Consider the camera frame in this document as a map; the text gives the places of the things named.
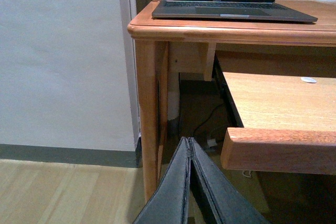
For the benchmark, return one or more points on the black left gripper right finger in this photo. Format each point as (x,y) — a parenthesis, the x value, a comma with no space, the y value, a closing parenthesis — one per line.
(218,200)

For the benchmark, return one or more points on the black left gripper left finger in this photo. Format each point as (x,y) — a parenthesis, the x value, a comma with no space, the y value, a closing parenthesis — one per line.
(169,203)

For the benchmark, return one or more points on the white power adapter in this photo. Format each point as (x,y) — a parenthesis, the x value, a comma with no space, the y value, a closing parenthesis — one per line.
(211,142)

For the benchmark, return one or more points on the wooden sliding keyboard tray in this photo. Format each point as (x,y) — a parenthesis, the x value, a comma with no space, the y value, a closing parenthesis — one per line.
(283,123)

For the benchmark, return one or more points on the white pipe with base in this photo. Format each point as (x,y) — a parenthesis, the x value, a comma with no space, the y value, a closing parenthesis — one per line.
(173,98)

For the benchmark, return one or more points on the white oval sticker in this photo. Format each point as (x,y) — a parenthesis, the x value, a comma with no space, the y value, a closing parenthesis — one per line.
(308,80)

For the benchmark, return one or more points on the wooden desk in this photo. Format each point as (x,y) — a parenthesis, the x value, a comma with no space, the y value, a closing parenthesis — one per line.
(164,46)

